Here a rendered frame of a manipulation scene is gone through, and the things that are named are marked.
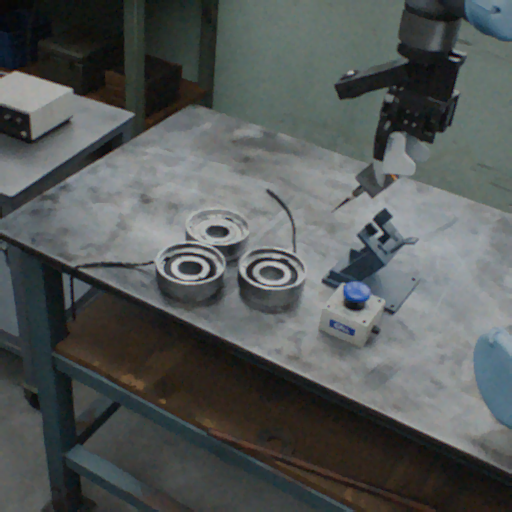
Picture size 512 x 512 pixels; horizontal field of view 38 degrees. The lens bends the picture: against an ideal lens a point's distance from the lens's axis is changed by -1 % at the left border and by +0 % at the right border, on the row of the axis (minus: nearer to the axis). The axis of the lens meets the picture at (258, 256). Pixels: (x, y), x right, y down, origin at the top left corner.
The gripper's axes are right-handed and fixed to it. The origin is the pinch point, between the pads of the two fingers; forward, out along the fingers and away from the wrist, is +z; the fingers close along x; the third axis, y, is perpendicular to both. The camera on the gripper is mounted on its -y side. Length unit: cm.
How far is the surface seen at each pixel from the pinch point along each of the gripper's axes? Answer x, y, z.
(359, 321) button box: -14.6, 6.3, 15.3
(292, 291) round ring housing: -13.2, -5.3, 16.7
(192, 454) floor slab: 8, -36, 100
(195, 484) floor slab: 1, -30, 100
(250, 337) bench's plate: -22.6, -6.4, 19.8
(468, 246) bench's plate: 20.4, 11.2, 19.8
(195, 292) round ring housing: -21.8, -16.8, 17.3
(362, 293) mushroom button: -12.2, 5.1, 12.4
